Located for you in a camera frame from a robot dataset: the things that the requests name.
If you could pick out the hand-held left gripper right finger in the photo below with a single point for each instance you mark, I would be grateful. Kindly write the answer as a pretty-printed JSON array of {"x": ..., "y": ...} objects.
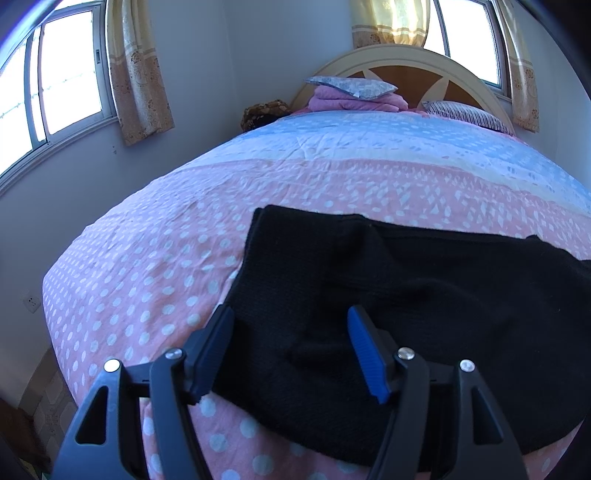
[{"x": 367, "y": 355}]

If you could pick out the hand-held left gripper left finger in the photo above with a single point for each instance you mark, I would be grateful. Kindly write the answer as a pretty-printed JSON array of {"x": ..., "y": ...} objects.
[{"x": 214, "y": 350}]

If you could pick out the black pants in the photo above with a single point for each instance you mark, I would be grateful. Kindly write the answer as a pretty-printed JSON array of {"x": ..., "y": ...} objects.
[{"x": 415, "y": 286}]

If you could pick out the pink and blue dotted bedspread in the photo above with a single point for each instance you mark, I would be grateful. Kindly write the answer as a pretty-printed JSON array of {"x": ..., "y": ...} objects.
[{"x": 184, "y": 221}]

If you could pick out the brown patterned cushion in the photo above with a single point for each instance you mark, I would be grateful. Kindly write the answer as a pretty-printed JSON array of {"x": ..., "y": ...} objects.
[{"x": 263, "y": 113}]

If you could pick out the folded pink blanket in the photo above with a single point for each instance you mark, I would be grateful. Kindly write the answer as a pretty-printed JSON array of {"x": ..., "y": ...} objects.
[{"x": 351, "y": 104}]

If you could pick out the striped pillow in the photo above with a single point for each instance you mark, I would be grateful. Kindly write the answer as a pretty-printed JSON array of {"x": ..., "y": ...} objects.
[{"x": 466, "y": 115}]

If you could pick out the grey patterned pillow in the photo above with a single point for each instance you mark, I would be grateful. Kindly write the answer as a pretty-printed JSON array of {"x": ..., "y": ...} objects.
[{"x": 351, "y": 86}]

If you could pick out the cream and wood headboard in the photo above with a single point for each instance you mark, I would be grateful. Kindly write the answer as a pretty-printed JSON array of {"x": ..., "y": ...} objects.
[{"x": 401, "y": 77}]

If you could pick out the beige patterned curtain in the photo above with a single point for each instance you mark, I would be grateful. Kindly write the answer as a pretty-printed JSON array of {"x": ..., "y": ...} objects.
[
  {"x": 138, "y": 78},
  {"x": 521, "y": 69},
  {"x": 388, "y": 25}
]

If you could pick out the sliding window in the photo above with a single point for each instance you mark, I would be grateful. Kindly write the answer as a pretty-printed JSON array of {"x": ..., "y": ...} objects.
[
  {"x": 69, "y": 74},
  {"x": 471, "y": 41}
]

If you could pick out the white wall socket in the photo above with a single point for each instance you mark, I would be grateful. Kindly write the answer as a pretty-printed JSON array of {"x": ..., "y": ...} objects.
[{"x": 32, "y": 302}]

